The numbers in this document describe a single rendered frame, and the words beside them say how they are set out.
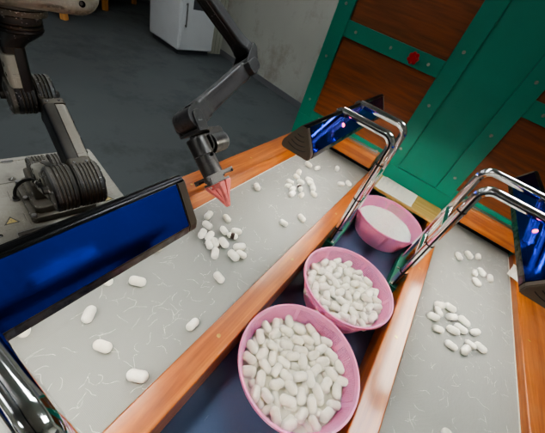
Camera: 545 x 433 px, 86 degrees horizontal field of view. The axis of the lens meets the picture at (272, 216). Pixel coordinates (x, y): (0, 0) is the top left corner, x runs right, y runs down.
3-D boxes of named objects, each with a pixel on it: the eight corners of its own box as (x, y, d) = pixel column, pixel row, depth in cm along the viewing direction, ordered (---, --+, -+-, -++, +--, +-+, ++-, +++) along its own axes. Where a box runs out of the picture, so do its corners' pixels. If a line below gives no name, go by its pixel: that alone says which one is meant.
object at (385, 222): (345, 228, 113) (351, 218, 110) (363, 206, 130) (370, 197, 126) (396, 263, 107) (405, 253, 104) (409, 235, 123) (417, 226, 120)
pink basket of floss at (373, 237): (360, 256, 106) (373, 238, 100) (339, 207, 125) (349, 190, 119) (419, 262, 113) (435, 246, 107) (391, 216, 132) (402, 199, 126)
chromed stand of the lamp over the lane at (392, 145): (284, 222, 107) (337, 105, 79) (309, 201, 122) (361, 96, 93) (327, 252, 102) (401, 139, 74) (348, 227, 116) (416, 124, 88)
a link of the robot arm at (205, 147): (180, 141, 78) (193, 132, 75) (198, 136, 84) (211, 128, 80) (192, 165, 80) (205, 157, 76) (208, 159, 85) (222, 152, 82)
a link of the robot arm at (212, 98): (230, 66, 106) (254, 52, 99) (239, 81, 108) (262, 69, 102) (163, 122, 77) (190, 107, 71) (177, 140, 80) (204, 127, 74)
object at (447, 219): (381, 289, 96) (482, 182, 68) (395, 258, 111) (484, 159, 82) (435, 328, 91) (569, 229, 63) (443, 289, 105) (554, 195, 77)
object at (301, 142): (279, 145, 70) (290, 117, 65) (364, 107, 115) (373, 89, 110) (307, 162, 68) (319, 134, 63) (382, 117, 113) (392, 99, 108)
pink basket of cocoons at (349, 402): (203, 384, 61) (210, 366, 55) (272, 303, 80) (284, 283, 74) (307, 488, 53) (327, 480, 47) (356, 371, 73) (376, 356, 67)
